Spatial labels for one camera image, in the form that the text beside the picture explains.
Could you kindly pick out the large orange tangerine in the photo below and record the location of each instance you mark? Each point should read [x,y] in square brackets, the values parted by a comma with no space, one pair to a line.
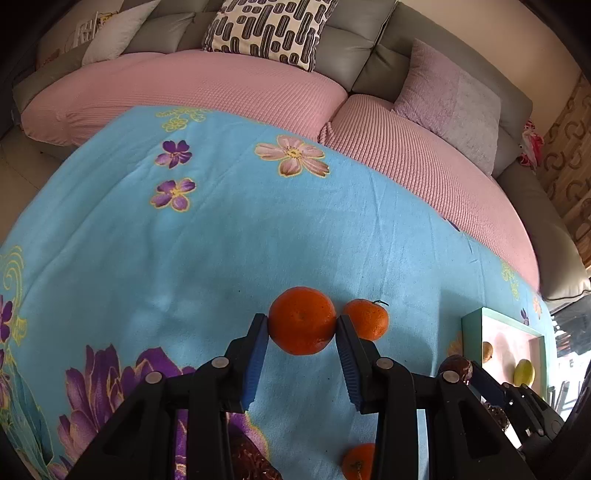
[302,320]

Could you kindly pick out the lilac pillow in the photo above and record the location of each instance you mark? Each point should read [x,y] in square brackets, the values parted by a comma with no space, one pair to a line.
[448,101]

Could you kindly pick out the blue floral blanket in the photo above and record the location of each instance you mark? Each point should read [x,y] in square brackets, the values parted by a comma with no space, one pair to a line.
[231,207]

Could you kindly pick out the orange tangerine with dark stem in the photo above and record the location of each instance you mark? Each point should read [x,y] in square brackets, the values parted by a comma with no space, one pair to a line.
[358,461]

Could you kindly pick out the shallow teal cardboard box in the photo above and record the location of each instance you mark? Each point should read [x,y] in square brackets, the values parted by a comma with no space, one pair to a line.
[503,337]

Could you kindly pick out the pink ribbed sofa cover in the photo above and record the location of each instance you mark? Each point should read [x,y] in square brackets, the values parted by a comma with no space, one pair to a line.
[438,161]
[207,92]

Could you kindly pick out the small dark red date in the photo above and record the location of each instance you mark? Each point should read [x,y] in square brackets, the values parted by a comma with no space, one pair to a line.
[455,367]

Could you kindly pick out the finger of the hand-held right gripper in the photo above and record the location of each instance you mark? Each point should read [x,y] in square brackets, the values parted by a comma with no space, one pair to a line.
[487,385]

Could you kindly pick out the long reddish brown date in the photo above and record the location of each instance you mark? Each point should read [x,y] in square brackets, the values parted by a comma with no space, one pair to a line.
[254,459]

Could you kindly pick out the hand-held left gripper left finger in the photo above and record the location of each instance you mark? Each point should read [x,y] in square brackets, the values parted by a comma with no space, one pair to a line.
[256,364]

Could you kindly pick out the light grey pillow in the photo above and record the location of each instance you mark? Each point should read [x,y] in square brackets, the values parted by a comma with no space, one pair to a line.
[117,27]

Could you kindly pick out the pink printed cloth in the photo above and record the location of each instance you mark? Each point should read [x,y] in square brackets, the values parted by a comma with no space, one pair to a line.
[531,143]

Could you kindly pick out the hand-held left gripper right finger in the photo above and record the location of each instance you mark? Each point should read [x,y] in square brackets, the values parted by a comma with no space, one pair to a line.
[348,364]

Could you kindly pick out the black and white patterned pillow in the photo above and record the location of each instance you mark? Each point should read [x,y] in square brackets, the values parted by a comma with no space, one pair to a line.
[272,27]

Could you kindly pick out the white rack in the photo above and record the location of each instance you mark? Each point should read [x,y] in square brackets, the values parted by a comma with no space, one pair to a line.
[87,30]

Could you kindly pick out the grey sofa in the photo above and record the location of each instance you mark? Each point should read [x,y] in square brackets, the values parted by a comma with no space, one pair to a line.
[360,37]

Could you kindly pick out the green guava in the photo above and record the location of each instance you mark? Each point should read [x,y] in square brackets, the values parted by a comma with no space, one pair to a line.
[524,371]

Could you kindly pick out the orange tangerine with green stem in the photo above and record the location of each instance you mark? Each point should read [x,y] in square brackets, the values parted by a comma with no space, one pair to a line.
[368,321]

